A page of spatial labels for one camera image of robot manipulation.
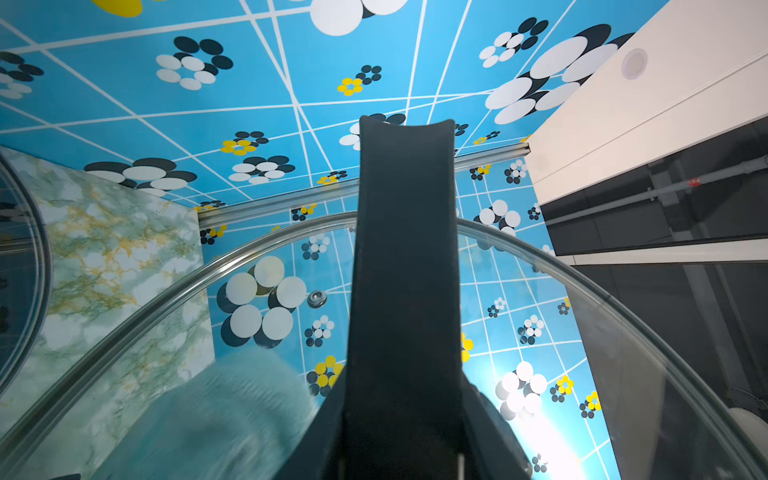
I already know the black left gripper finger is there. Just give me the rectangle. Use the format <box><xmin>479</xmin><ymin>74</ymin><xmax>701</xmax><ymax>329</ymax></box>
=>
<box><xmin>278</xmin><ymin>116</ymin><xmax>531</xmax><ymax>479</ymax></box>

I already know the light green microfiber cloth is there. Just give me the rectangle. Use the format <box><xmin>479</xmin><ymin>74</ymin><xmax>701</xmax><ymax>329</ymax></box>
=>
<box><xmin>94</xmin><ymin>347</ymin><xmax>317</xmax><ymax>479</ymax></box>

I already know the glass pot lid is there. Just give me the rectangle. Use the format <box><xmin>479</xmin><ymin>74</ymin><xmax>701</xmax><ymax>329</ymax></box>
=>
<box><xmin>1</xmin><ymin>212</ymin><xmax>767</xmax><ymax>479</ymax></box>
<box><xmin>1</xmin><ymin>151</ymin><xmax>53</xmax><ymax>392</ymax></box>

